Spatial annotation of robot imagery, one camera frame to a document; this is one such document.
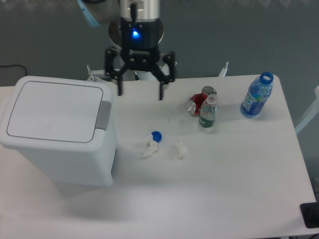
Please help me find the crushed red soda can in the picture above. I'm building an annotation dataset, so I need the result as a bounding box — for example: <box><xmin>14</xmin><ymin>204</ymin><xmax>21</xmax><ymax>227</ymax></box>
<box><xmin>186</xmin><ymin>86</ymin><xmax>217</xmax><ymax>116</ymax></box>

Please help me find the blue bottle cap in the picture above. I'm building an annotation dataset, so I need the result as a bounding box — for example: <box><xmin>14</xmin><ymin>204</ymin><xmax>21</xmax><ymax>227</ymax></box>
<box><xmin>151</xmin><ymin>130</ymin><xmax>162</xmax><ymax>143</ymax></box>

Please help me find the crumpled white tissue right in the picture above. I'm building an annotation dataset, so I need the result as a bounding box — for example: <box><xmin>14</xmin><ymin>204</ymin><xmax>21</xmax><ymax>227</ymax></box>
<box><xmin>173</xmin><ymin>141</ymin><xmax>188</xmax><ymax>160</ymax></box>

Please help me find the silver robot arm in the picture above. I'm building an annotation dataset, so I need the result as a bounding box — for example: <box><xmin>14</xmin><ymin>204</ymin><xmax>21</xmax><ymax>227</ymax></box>
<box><xmin>78</xmin><ymin>0</ymin><xmax>176</xmax><ymax>100</ymax></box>

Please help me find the black device at edge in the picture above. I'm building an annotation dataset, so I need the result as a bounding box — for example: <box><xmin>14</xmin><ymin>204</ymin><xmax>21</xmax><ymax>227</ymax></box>
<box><xmin>300</xmin><ymin>202</ymin><xmax>319</xmax><ymax>229</ymax></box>

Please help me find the white frame at right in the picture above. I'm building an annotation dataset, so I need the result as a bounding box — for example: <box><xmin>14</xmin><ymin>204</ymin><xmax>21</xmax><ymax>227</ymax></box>
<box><xmin>295</xmin><ymin>86</ymin><xmax>319</xmax><ymax>135</ymax></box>

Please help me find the crumpled white tissue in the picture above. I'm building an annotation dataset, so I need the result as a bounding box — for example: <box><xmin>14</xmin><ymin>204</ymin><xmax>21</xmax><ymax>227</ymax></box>
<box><xmin>173</xmin><ymin>141</ymin><xmax>188</xmax><ymax>160</ymax></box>
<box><xmin>141</xmin><ymin>134</ymin><xmax>158</xmax><ymax>159</ymax></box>

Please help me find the white trash can lid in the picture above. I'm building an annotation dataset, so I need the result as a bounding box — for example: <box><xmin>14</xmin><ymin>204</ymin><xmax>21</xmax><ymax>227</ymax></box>
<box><xmin>4</xmin><ymin>79</ymin><xmax>113</xmax><ymax>143</ymax></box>

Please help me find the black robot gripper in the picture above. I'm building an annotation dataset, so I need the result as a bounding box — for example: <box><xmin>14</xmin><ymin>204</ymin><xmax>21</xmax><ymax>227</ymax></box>
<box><xmin>104</xmin><ymin>2</ymin><xmax>176</xmax><ymax>101</ymax></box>

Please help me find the crumpled white tissue left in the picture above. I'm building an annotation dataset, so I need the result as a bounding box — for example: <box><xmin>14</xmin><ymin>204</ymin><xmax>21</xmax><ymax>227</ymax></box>
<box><xmin>141</xmin><ymin>134</ymin><xmax>158</xmax><ymax>159</ymax></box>

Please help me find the small clear green-label bottle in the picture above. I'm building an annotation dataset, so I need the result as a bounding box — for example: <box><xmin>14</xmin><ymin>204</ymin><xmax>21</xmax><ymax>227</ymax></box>
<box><xmin>199</xmin><ymin>93</ymin><xmax>218</xmax><ymax>128</ymax></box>

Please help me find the white plastic trash can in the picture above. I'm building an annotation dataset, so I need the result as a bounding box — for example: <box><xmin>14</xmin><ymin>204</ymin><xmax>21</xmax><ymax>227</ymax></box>
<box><xmin>0</xmin><ymin>76</ymin><xmax>117</xmax><ymax>187</ymax></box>

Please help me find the blue plastic drink bottle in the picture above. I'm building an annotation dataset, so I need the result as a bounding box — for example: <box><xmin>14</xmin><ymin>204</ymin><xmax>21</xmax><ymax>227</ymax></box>
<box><xmin>240</xmin><ymin>71</ymin><xmax>274</xmax><ymax>118</ymax></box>

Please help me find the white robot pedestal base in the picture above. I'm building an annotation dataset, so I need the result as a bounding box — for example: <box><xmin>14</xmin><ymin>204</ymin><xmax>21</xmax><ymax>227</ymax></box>
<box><xmin>86</xmin><ymin>19</ymin><xmax>180</xmax><ymax>82</ymax></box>

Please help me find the black cable on floor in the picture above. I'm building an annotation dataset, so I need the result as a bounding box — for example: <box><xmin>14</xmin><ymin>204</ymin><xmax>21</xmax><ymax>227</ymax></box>
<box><xmin>0</xmin><ymin>64</ymin><xmax>27</xmax><ymax>76</ymax></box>

